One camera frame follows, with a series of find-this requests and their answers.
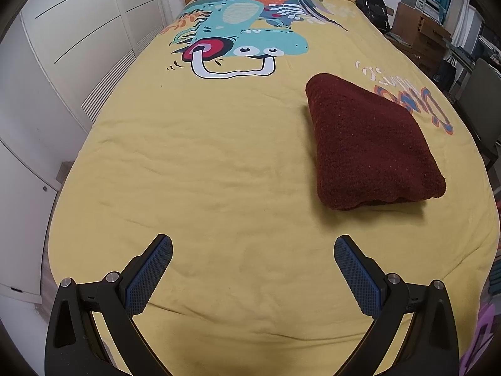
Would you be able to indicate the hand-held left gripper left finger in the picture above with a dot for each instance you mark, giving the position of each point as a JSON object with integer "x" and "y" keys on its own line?
{"x": 150, "y": 274}

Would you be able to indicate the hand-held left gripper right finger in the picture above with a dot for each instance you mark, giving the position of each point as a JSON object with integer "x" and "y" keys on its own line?
{"x": 358, "y": 278}

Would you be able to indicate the dark red knitted sweater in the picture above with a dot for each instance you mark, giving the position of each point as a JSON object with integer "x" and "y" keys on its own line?
{"x": 364, "y": 145}

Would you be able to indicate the yellow printed blanket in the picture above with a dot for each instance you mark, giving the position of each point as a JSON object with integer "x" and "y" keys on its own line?
{"x": 195, "y": 156}

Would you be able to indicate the purple plastic stool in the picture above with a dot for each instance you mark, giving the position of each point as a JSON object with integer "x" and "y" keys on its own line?
{"x": 481, "y": 329}

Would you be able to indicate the grey upholstered chair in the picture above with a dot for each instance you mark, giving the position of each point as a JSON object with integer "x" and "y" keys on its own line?
{"x": 483, "y": 98}

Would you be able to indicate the dark blue bag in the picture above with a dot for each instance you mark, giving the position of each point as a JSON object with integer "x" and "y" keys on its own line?
{"x": 444, "y": 74}

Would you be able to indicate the white wardrobe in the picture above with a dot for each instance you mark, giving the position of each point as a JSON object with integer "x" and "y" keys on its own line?
{"x": 58, "y": 66}

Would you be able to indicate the wooden drawer cabinet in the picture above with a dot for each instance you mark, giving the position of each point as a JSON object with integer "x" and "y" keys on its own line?
{"x": 420, "y": 35}

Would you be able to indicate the black backpack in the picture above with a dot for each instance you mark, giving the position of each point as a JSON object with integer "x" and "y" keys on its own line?
{"x": 373, "y": 8}

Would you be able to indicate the grey printer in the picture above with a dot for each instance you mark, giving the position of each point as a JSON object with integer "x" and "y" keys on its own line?
{"x": 420, "y": 0}

